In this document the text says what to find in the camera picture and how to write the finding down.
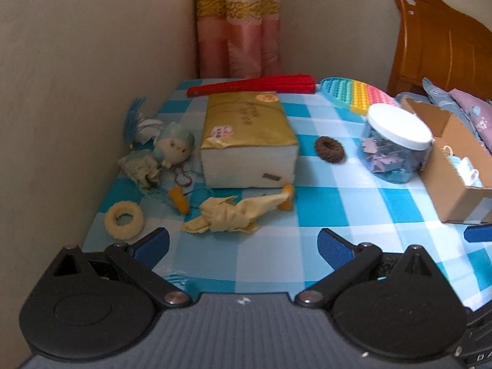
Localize wooden headboard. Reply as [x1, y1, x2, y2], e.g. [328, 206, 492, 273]
[386, 0, 492, 102]

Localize yellow cloth duck toy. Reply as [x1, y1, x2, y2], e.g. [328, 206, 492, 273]
[181, 184, 296, 236]

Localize plastic jar with white lid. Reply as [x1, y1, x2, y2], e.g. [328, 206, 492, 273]
[358, 103, 434, 184]

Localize brown hair scrunchie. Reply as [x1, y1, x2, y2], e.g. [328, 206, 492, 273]
[314, 136, 345, 164]

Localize cream hair scrunchie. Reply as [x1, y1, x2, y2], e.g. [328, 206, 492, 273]
[104, 201, 145, 242]

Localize blue white checkered tablecloth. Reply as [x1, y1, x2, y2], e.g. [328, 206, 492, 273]
[82, 78, 492, 312]

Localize cardboard box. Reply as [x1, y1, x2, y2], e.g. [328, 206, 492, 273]
[400, 97, 492, 224]

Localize pink curtain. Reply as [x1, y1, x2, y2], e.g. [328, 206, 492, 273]
[194, 0, 282, 79]

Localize grey-blue floral pillow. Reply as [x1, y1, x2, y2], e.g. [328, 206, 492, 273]
[396, 77, 489, 143]

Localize gold tissue pack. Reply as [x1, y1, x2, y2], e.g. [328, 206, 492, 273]
[199, 91, 300, 189]

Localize doll with teal hair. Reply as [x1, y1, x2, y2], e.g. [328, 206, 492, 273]
[153, 122, 196, 170]

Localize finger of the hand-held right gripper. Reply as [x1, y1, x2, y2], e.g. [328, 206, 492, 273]
[455, 307, 492, 369]
[463, 223, 492, 244]

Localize floral sachet with blue tassel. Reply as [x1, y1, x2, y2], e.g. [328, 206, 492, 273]
[117, 98, 164, 195]

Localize purple floral pillow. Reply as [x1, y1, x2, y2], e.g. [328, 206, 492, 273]
[449, 88, 492, 150]

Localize blue face mask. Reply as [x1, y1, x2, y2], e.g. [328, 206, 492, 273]
[440, 144, 484, 188]

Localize rainbow pop bubble toy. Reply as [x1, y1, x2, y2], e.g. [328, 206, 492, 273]
[319, 77, 398, 116]

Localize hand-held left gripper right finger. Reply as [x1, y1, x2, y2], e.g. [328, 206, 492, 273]
[295, 228, 439, 309]

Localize red folding fan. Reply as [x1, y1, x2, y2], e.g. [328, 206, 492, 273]
[187, 74, 317, 98]

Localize crumpled white tissue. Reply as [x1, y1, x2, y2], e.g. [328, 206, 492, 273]
[134, 117, 167, 143]

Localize red bead string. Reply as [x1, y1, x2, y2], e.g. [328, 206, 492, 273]
[174, 165, 195, 195]

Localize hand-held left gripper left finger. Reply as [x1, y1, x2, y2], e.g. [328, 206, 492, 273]
[52, 228, 193, 309]

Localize small orange plush piece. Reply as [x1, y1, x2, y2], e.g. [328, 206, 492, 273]
[169, 186, 192, 214]

